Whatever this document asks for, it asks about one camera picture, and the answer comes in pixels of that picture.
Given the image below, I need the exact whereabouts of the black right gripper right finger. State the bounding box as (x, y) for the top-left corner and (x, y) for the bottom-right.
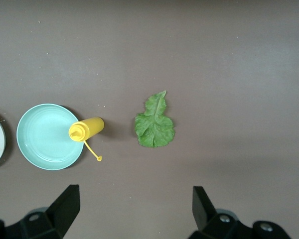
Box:
(189, 186), (293, 239)

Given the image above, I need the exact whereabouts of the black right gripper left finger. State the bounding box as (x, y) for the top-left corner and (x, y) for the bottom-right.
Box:
(0, 184), (80, 239)

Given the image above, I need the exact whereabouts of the yellow squeeze mustard bottle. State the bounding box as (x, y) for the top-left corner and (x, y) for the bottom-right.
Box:
(68, 117), (105, 163)

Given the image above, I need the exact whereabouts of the green lettuce leaf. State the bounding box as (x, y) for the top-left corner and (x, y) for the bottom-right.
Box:
(135, 90), (176, 148)

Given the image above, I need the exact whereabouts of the mint green round plate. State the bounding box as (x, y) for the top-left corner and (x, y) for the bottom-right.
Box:
(16, 103), (85, 171)

